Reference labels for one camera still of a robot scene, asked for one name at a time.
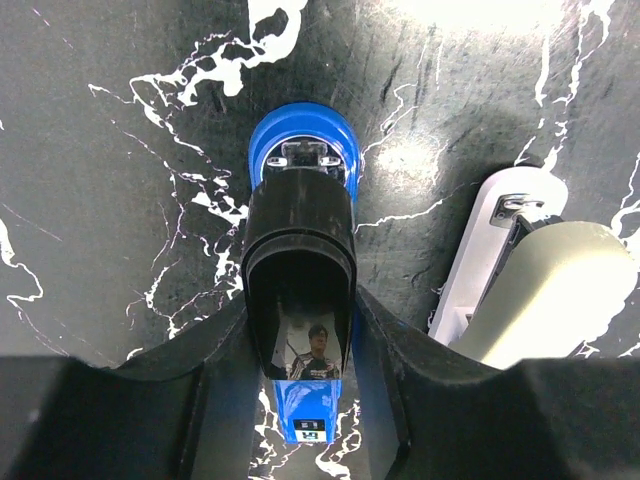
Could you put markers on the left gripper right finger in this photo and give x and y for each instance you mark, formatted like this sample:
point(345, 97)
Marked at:
point(430, 413)

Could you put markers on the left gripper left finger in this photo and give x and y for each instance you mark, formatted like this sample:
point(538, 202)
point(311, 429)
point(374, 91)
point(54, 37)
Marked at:
point(178, 411)

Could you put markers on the white beige stapler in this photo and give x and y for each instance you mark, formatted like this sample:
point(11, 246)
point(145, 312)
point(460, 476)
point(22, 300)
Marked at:
point(526, 283)

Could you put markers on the blue black stapler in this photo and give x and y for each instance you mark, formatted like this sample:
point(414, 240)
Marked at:
point(298, 262)

